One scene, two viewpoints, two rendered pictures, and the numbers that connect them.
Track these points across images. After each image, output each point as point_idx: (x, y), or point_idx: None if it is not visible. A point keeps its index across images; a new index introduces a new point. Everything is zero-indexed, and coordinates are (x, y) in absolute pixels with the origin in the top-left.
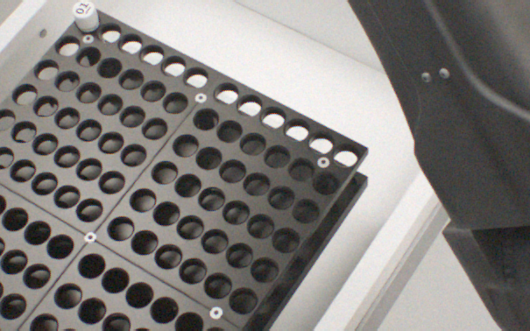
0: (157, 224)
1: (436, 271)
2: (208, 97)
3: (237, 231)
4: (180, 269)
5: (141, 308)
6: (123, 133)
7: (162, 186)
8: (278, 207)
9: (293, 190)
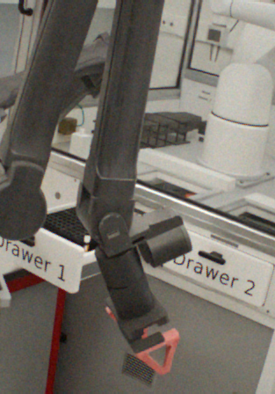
0: (75, 220)
1: (11, 265)
2: (61, 228)
3: (60, 216)
4: (71, 216)
5: None
6: (80, 229)
7: (73, 222)
8: (50, 229)
9: (48, 217)
